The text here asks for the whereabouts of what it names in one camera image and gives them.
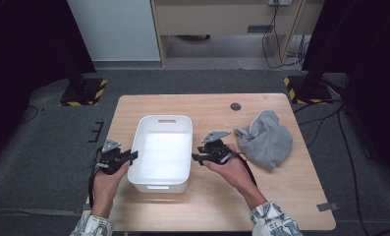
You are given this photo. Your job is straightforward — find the white cabinet panel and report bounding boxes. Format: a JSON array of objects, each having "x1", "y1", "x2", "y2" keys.
[{"x1": 67, "y1": 0, "x2": 161, "y2": 62}]

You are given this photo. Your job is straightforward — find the black tape floor marks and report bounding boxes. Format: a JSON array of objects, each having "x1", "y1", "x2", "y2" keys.
[{"x1": 87, "y1": 121, "x2": 105, "y2": 144}]

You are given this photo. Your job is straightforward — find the striped black stand base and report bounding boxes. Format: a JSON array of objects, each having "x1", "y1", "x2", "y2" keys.
[
  {"x1": 59, "y1": 77, "x2": 108, "y2": 107},
  {"x1": 283, "y1": 75, "x2": 334, "y2": 105}
]

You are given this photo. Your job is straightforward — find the light wooden desk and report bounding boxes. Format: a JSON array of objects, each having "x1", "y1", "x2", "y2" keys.
[{"x1": 149, "y1": 0, "x2": 326, "y2": 68}]

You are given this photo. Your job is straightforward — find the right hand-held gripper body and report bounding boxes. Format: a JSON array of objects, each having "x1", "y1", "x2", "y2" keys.
[{"x1": 197, "y1": 131, "x2": 232, "y2": 166}]

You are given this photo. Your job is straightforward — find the thin black floor cable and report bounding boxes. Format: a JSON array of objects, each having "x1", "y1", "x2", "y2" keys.
[{"x1": 19, "y1": 105, "x2": 40, "y2": 124}]

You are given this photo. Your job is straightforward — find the black curtain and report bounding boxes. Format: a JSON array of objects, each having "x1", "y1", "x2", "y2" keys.
[
  {"x1": 0, "y1": 0, "x2": 97, "y2": 165},
  {"x1": 302, "y1": 0, "x2": 390, "y2": 185}
]

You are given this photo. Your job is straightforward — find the person's left hand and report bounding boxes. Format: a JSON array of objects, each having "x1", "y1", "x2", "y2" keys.
[{"x1": 92, "y1": 160, "x2": 132, "y2": 210}]

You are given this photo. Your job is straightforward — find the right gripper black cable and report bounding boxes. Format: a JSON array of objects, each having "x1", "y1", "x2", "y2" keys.
[{"x1": 230, "y1": 150, "x2": 258, "y2": 187}]

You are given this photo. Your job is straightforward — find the person's right hand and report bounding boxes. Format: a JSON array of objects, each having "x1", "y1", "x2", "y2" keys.
[{"x1": 202, "y1": 144, "x2": 260, "y2": 201}]

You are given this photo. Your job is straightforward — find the grey shorts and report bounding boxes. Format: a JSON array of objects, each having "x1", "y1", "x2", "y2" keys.
[{"x1": 234, "y1": 109, "x2": 294, "y2": 171}]

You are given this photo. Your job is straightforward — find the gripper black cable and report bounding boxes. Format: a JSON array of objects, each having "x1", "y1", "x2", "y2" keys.
[
  {"x1": 87, "y1": 147, "x2": 104, "y2": 209},
  {"x1": 230, "y1": 150, "x2": 258, "y2": 187}
]

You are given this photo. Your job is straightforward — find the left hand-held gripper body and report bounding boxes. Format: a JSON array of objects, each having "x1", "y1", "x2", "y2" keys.
[{"x1": 97, "y1": 139, "x2": 132, "y2": 175}]

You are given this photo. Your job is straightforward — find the white plastic bin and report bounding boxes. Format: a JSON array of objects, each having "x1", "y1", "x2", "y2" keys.
[{"x1": 127, "y1": 114, "x2": 194, "y2": 195}]

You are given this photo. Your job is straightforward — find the black hanging cable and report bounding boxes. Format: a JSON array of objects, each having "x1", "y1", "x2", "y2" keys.
[{"x1": 261, "y1": 3, "x2": 311, "y2": 70}]

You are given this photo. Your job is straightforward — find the grey desk label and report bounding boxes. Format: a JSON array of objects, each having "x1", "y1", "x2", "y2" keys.
[{"x1": 247, "y1": 24, "x2": 274, "y2": 33}]

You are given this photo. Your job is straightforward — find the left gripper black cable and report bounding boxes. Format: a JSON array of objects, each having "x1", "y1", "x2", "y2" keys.
[{"x1": 87, "y1": 147, "x2": 104, "y2": 209}]

